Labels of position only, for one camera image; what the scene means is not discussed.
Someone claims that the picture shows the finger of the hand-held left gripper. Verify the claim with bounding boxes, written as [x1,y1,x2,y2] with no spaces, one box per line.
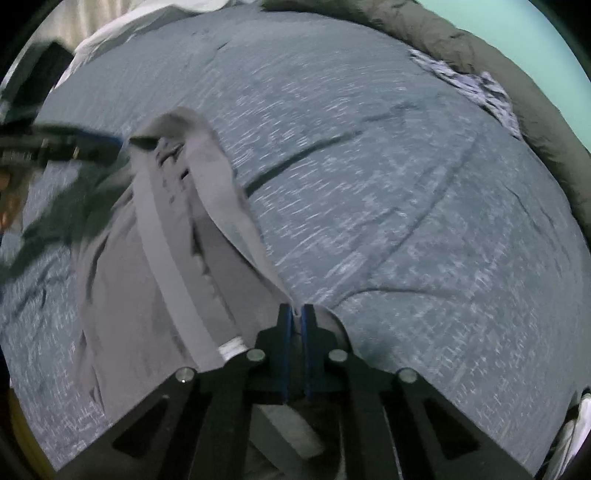
[33,122,124,164]

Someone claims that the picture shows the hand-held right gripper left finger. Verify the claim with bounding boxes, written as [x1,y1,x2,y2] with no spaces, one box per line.
[55,304,293,480]

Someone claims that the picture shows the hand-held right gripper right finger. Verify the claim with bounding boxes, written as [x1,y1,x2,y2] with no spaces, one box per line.
[302,304,536,480]

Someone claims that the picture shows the grey garment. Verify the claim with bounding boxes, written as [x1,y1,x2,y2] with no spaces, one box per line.
[74,107,354,480]

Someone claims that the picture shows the person's left hand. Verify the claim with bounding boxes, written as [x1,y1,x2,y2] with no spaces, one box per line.
[0,167,27,232]

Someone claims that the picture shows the beige striped curtain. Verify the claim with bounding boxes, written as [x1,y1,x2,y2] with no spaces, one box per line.
[28,0,100,51]

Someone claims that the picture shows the white bed sheet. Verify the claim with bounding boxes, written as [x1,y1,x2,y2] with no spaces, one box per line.
[55,0,264,84]

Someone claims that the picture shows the blue patterned bedspread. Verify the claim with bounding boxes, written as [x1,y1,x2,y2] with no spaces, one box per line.
[0,4,583,476]

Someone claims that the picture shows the purple white crumpled cloth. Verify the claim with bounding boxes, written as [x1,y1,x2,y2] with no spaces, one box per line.
[409,48,525,141]

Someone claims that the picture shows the dark grey rolled quilt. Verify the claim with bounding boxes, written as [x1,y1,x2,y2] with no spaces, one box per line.
[263,0,591,241]

